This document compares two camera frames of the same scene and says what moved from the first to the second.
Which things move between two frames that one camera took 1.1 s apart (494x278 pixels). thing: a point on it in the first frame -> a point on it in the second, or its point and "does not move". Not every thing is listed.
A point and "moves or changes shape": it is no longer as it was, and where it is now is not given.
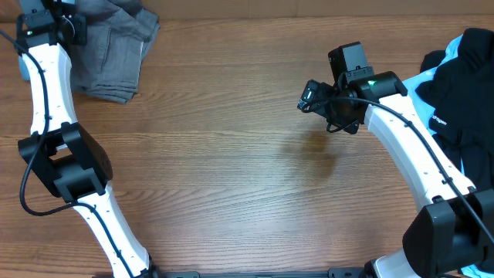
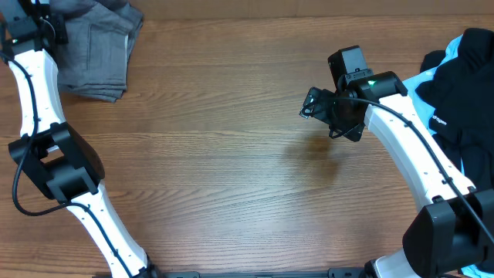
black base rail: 326,272 does not move
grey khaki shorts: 109,65 moves or changes shape
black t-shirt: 463,100 does not move
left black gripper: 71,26 -> 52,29
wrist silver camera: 34,10 -> 15,16
